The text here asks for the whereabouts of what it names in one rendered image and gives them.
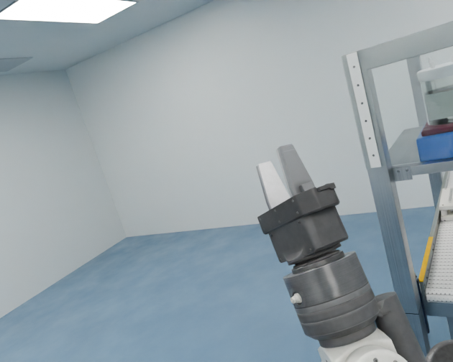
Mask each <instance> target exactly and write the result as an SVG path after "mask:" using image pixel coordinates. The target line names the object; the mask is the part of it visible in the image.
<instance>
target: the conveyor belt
mask: <svg viewBox="0 0 453 362"><path fill-rule="evenodd" d="M451 187H453V171H451V172H450V176H449V182H448V186H447V188H451ZM426 298H427V301H428V302H438V303H451V304H453V221H440V224H439V230H438V234H437V237H436V244H435V248H434V254H433V258H432V262H431V268H430V272H429V278H428V282H427V285H426Z"/></svg>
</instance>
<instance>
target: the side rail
mask: <svg viewBox="0 0 453 362"><path fill-rule="evenodd" d="M449 173H450V171H447V172H445V174H444V179H443V183H442V186H441V191H440V194H439V199H438V203H437V206H436V211H435V214H434V220H433V223H432V227H431V232H430V235H429V237H433V241H432V245H431V250H430V254H429V260H428V263H427V267H426V272H425V276H424V282H420V285H421V290H425V288H426V282H427V277H428V274H429V268H430V264H431V258H432V254H433V251H432V249H434V244H435V240H436V235H437V231H438V227H439V221H440V217H441V211H440V210H439V202H440V199H441V192H442V189H443V188H447V183H448V179H449Z"/></svg>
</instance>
